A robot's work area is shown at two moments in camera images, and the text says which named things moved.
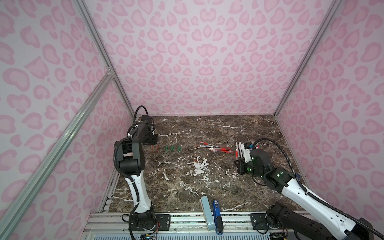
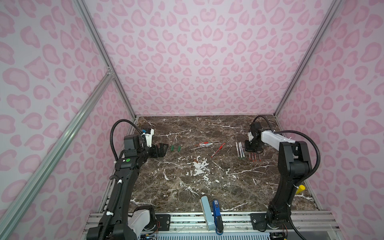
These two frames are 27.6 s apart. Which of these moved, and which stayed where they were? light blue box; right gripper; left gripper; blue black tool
Moved: right gripper; left gripper
Stayed: blue black tool; light blue box
